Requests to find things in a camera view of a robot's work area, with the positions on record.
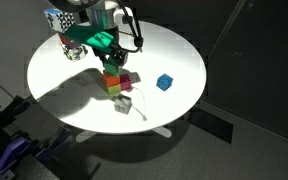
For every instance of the yellow-green block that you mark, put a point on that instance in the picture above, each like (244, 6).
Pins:
(113, 89)

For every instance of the green wrist camera housing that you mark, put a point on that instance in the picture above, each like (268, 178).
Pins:
(90, 38)

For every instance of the red and purple cube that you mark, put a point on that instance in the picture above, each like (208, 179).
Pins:
(67, 41)

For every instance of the white table pedestal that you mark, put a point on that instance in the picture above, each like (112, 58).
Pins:
(84, 136)

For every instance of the white green black cube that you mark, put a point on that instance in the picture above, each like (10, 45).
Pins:
(75, 53)

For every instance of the purple clamp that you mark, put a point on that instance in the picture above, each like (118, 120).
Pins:
(14, 150)

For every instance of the magenta block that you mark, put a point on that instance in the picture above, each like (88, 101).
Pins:
(125, 82)

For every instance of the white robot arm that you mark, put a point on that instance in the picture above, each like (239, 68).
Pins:
(100, 16)

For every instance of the green block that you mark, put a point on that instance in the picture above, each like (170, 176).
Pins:
(112, 68)

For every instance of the blue block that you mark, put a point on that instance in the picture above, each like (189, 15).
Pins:
(164, 82)

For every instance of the blue-topped triangle-pattern cube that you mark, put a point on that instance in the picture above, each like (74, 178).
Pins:
(59, 19)

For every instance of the black equipment with purple lights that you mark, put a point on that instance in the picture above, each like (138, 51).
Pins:
(47, 150)

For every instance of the grey block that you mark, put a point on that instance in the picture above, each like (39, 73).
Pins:
(122, 105)

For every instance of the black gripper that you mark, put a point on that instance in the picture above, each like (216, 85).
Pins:
(115, 48)

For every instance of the orange block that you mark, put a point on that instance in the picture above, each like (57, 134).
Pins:
(111, 80)

